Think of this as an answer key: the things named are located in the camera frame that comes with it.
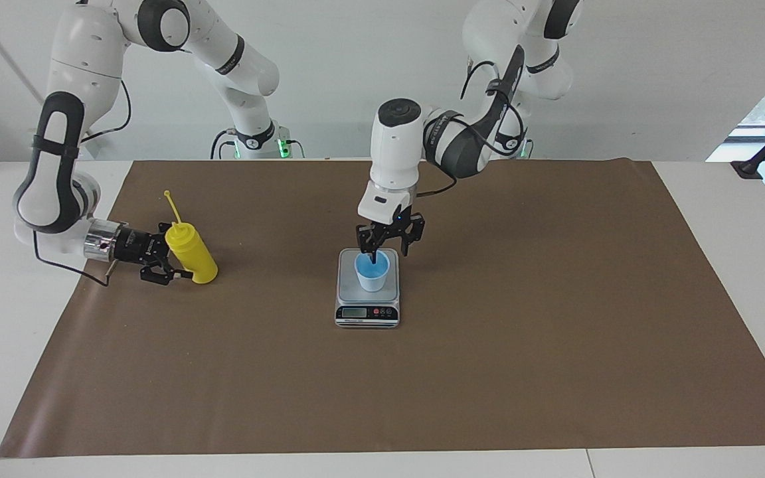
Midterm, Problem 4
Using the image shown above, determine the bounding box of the yellow squeeze bottle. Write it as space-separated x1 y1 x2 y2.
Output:
163 191 218 285

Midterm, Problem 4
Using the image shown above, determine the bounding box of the light blue plastic cup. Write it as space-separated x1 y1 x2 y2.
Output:
354 251 391 293

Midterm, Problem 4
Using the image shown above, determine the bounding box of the silver digital kitchen scale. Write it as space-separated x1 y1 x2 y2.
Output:
335 248 400 329

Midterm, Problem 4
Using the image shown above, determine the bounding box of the brown paper table mat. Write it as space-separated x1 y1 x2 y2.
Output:
0 158 765 459

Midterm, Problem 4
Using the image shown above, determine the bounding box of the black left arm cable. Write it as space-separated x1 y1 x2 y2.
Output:
416 60 529 198

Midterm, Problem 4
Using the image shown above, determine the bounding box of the black right arm base cable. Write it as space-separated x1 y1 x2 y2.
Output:
210 129 237 160

